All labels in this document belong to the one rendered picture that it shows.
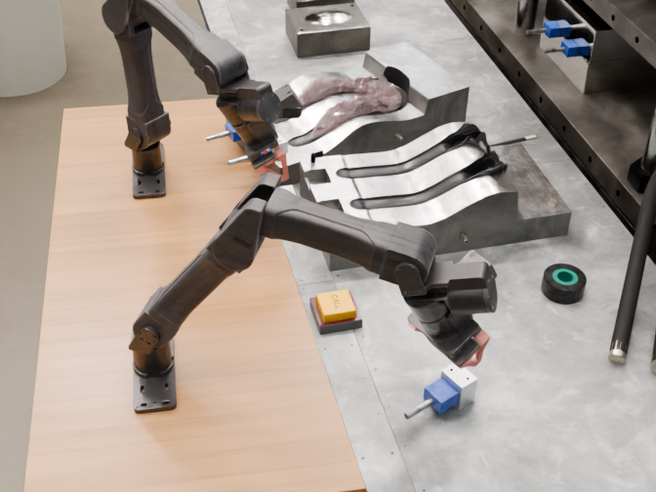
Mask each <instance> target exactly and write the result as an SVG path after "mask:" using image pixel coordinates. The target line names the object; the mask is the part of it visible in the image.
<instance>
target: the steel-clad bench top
mask: <svg viewBox="0 0 656 492"><path fill-rule="evenodd" d="M200 3H201V6H202V9H203V12H204V15H205V18H206V21H207V23H208V26H209V29H210V31H211V33H214V34H216V35H217V36H218V37H220V38H221V39H222V40H224V39H226V40H227V41H228V42H230V43H231V44H232V45H233V46H234V47H235V48H236V49H237V50H238V51H241V52H242V53H243V54H244V55H245V57H246V60H247V63H248V66H249V70H248V74H249V77H250V79H255V81H267V82H269V83H270V84H271V87H272V91H273V92H274V91H275V90H277V89H278V88H280V87H282V86H283V85H285V84H287V83H289V84H290V83H291V82H292V81H294V80H295V79H296V78H298V77H300V76H301V75H304V74H306V73H311V72H319V71H330V72H338V71H349V70H353V69H356V68H360V67H362V66H363V62H364V57H365V53H366V52H369V51H372V50H376V49H379V48H383V47H386V46H389V45H393V44H396V43H400V42H403V41H406V42H407V43H408V44H410V45H411V46H413V47H414V48H416V49H417V50H418V51H420V52H421V53H423V54H424V55H426V56H427V57H428V58H430V59H431V60H433V61H434V62H436V63H437V64H439V65H440V66H442V67H443V68H445V69H446V70H447V71H449V72H450V73H452V74H453V75H455V76H456V77H457V78H459V79H460V80H462V81H463V82H465V83H466V84H467V85H469V86H470V91H469V99H468V107H467V115H466V122H471V123H472V124H474V125H476V126H477V127H478V129H479V130H480V131H481V132H485V133H486V140H487V142H488V144H489V145H491V144H498V143H502V142H507V141H511V140H515V139H520V138H524V137H528V136H532V135H535V136H536V137H537V138H535V139H531V140H527V141H522V142H518V143H515V144H522V145H523V146H524V148H525V149H526V151H527V152H528V153H529V155H530V156H531V157H532V159H533V160H534V161H535V163H536V164H537V165H538V167H539V168H540V169H541V171H542V172H543V173H544V175H545V176H546V177H547V179H548V180H549V181H550V183H551V184H552V185H553V187H554V188H555V190H556V191H557V192H558V194H559V195H560V196H561V198H562V199H563V200H564V202H565V203H566V205H567V206H568V207H569V209H570V210H571V211H572V215H571V219H570V224H569V229H568V232H567V235H563V236H557V237H551V238H544V239H538V240H531V241H525V242H518V243H513V244H506V245H500V246H493V247H487V248H480V249H474V251H475V252H476V253H477V254H478V255H480V256H481V257H482V258H484V259H485V260H487V261H488V262H489V263H491V264H492V266H493V268H494V269H495V271H496V273H497V274H498V275H497V277H496V278H495V281H496V286H497V295H498V303H497V309H496V311H495V312H494V313H479V314H473V320H475V321H476V322H477V323H478V324H479V326H480V327H481V329H482V330H484V331H485V332H486V333H487V334H489V336H490V340H489V342H488V344H487V345H486V347H485V349H484V351H483V355H482V359H481V361H480V362H479V363H478V364H477V365H476V366H475V367H472V366H468V367H465V368H466V369H468V370H469V371H470V372H471V373H472V374H473V375H475V376H476V377H477V385H476V392H475V398H474V401H473V402H472V403H470V404H468V405H467V406H465V407H463V408H462V409H460V410H458V409H457V408H456V407H455V406H453V407H451V408H449V409H448V410H446V411H445V412H443V413H441V414H439V413H438V412H437V411H435V410H434V409H433V408H432V407H431V406H430V407H429V408H427V409H425V410H424V411H422V412H420V413H419V414H417V415H415V416H414V417H412V418H410V419H409V420H407V419H405V417H404V413H405V412H407V411H409V410H410V409H412V408H414V407H415V406H417V405H419V404H420V403H422V402H424V401H425V400H424V399H423V397H424V388H425V387H426V386H428V385H430V384H431V383H433V382H435V381H437V380H438V379H440V376H441V370H442V369H444V368H446V367H448V366H449V365H451V364H453V363H452V362H451V360H449V359H448V358H447V357H446V356H445V355H444V354H443V353H441V352H440V351H439V350H438V349H437V348H435V347H434V346H433V345H432V344H431V343H430V342H429V341H428V339H427V338H426V336H425V335H424V334H423V333H420V332H417V331H415V330H414V329H413V328H411V327H410V326H409V325H408V319H407V317H408V315H409V314H410V313H411V312H412V310H411V309H410V307H409V306H407V304H406V303H405V301H404V299H403V297H402V296H401V293H400V290H399V287H398V285H395V284H392V283H389V282H386V281H384V280H381V279H379V276H380V275H379V274H376V273H373V272H370V271H368V270H366V269H365V268H364V267H362V266H360V267H353V268H347V269H340V270H334V271H329V268H328V266H327V264H326V262H325V259H324V256H323V254H322V251H319V250H316V249H313V248H310V247H308V246H305V245H301V244H298V243H294V242H290V241H285V240H281V241H282V244H283V247H284V249H285V252H286V255H287V258H288V261H289V264H290V267H291V269H292V272H293V275H294V278H295V281H296V284H297V286H298V290H299V293H300V295H301V298H302V301H303V304H304V307H305V310H306V313H307V318H308V321H309V324H310V327H311V330H312V333H313V336H314V338H315V340H316V343H317V346H318V349H319V352H320V355H321V358H322V361H323V364H324V367H325V370H326V373H327V376H328V379H329V382H330V385H331V387H332V390H333V393H334V395H335V398H336V401H337V404H338V407H339V410H340V413H341V416H342V419H343V422H344V425H345V428H346V431H347V433H348V438H349V441H350V444H351V447H352V450H353V453H354V456H355V459H356V462H357V464H358V467H359V470H360V473H361V476H362V478H363V481H364V484H365V487H366V491H367V492H656V374H655V373H654V372H652V371H651V360H652V352H653V346H654V338H655V330H656V265H655V264H654V263H653V262H652V260H651V259H650V258H649V257H648V255H647V257H646V262H645V267H644V272H643V277H642V281H641V285H640V290H639V295H638V300H637V305H636V310H635V319H634V324H633V329H632V334H631V338H630V342H629V347H628V352H627V356H626V361H625V362H624V363H622V364H617V363H613V362H611V361H610V360H609V359H608V354H609V349H610V344H611V340H612V335H613V331H614V326H615V321H616V317H617V312H618V308H619V304H620V299H621V295H622V290H623V286H624V281H625V276H626V272H627V267H628V262H629V258H630V254H631V250H632V245H633V240H634V238H633V236H632V235H631V234H630V233H629V231H628V230H627V229H626V228H625V226H624V225H623V224H622V223H621V221H620V220H619V219H618V218H617V216H616V215H615V214H614V213H613V211H612V210H611V209H610V208H609V206H608V205H607V204H606V203H605V201H604V200H603V199H602V198H601V196H600V195H599V194H598V193H597V191H596V190H595V189H594V187H593V186H592V185H591V184H590V182H589V181H588V180H587V179H586V177H585V176H584V175H583V174H582V172H581V171H580V170H579V169H578V167H577V166H576V165H575V164H574V162H573V161H572V160H571V159H570V157H569V156H568V155H567V154H566V152H565V151H564V150H563V149H562V147H561V146H560V145H559V144H558V142H557V141H556V140H555V139H554V137H553V136H552V135H551V133H550V132H549V131H548V130H547V128H546V127H545V126H544V125H543V123H542V122H541V121H540V120H539V118H538V117H537V116H536V115H535V113H534V112H533V111H532V110H531V108H530V107H529V106H528V105H527V103H526V102H525V101H524V100H523V98H522V97H521V96H520V95H519V93H518V92H517V91H516V90H515V88H514V87H513V86H512V84H511V83H510V82H509V81H508V79H507V78H506V77H505V76H504V75H503V73H502V72H501V71H500V70H499V68H498V67H497V66H496V65H495V63H493V62H492V61H491V59H490V58H489V57H488V56H487V54H486V53H485V52H484V51H483V49H482V48H481V47H480V46H479V44H478V43H477V42H476V41H475V39H474V38H473V37H472V35H471V34H470V33H469V32H468V30H467V29H466V28H465V27H464V25H463V24H462V23H461V22H460V20H459V19H458V18H457V17H456V15H455V14H454V13H453V12H452V10H451V9H450V8H449V7H448V5H447V4H446V3H445V2H444V0H355V3H356V4H357V6H358V7H359V9H360V10H361V12H362V14H363V15H364V17H365V18H366V19H367V20H368V22H369V24H370V25H371V39H370V50H369V51H359V52H350V53H340V54H332V55H323V56H313V57H304V58H297V56H296V54H295V51H294V49H293V47H292V45H291V43H290V41H289V39H288V37H287V35H286V32H285V10H286V9H290V7H289V5H288V3H287V0H200ZM554 264H569V265H573V266H574V267H577V268H579V269H580V270H581V271H582V272H583V273H584V274H585V275H586V277H587V284H586V288H585V292H584V296H583V298H582V299H581V300H580V301H579V302H577V303H575V304H570V305H563V304H558V303H555V302H553V301H551V300H549V299H548V298H547V297H545V295H544V294H543V293H542V290H541V285H542V280H543V275H544V271H545V269H546V268H547V267H549V266H551V265H554ZM331 274H332V275H331ZM333 279H334V280H333ZM335 284H336V285H335ZM336 287H337V288H336ZM346 289H348V291H349V292H351V293H352V295H353V297H354V300H355V302H356V305H357V307H358V310H359V312H360V315H361V317H362V328H357V329H351V330H345V331H339V332H333V333H327V334H321V335H320V334H319V332H318V329H317V326H316V323H315V320H314V318H313V315H312V312H311V309H310V306H309V299H310V298H313V297H316V294H321V293H327V292H333V291H340V290H346ZM353 332H354V333H353ZM354 335H355V336H354ZM363 357H364V358H363ZM365 362H366V363H365ZM368 370H369V371H368ZM370 375H371V376H370ZM372 380H373V381H372ZM379 397H380V398H379ZM380 400H381V401H380ZM382 405H383V406H382ZM384 410H385V411H384ZM397 445H398V446H397ZM398 448H399V449H398ZM400 453H401V454H400ZM402 458H403V459H402ZM404 463H405V464H404ZM405 466H406V467H405ZM409 475H410V476H409Z"/></svg>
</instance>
